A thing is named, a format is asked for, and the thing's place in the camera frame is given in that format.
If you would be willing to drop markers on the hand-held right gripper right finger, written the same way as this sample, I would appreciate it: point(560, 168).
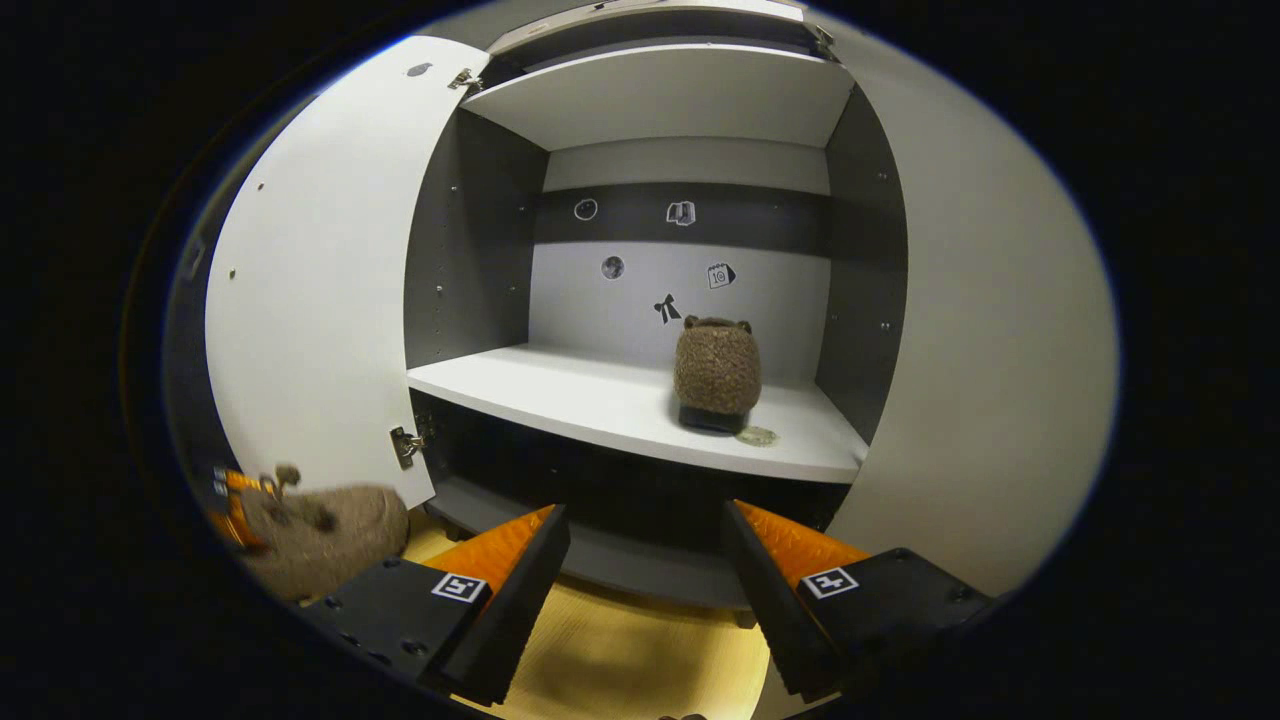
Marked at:
point(775, 620)

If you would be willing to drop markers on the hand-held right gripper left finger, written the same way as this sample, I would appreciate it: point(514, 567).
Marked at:
point(510, 620)

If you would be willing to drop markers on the brown fuzzy shoe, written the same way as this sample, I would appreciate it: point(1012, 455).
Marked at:
point(330, 540)
point(717, 370)

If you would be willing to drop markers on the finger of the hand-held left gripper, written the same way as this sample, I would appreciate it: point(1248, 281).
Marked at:
point(240, 525)
point(240, 482)

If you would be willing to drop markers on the white shoe cabinet door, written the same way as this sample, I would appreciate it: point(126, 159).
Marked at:
point(320, 280)
point(1000, 350)

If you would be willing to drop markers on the white cabinet shelf board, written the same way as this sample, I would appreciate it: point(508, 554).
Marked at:
point(660, 100)
point(560, 400)

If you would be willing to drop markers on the grey white shoe cabinet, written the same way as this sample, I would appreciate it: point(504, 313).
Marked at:
point(470, 250)

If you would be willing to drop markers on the metal door hinge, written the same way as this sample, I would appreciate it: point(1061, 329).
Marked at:
point(404, 443)
point(824, 42)
point(463, 79)

